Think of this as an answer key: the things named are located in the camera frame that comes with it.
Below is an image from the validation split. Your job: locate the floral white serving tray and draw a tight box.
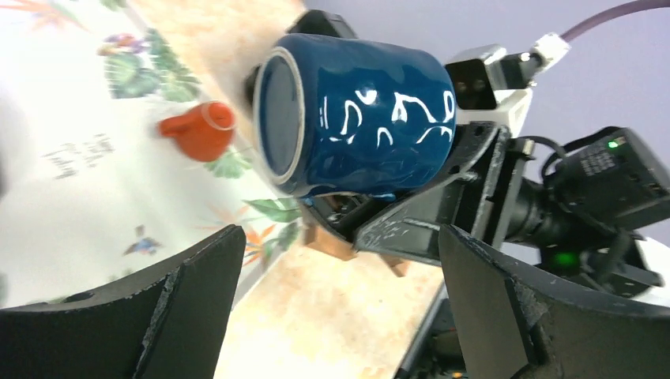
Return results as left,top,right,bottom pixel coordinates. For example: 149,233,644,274
1,1,303,308

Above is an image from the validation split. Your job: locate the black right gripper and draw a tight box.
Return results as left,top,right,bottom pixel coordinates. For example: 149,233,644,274
300,122,669,378

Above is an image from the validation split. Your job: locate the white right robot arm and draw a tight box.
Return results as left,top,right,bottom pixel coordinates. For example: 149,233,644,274
301,122,669,378

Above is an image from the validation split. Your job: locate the small orange cup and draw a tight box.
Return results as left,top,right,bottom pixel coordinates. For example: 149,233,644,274
158,101,235,163

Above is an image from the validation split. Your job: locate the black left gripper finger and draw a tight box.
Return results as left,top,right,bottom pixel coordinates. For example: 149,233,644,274
1,225,246,378

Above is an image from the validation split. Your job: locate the light wooden block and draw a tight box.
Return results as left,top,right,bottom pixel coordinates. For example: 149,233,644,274
304,225,357,261

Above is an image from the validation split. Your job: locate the navy blue mug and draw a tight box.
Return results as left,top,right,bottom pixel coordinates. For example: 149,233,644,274
253,34,457,197

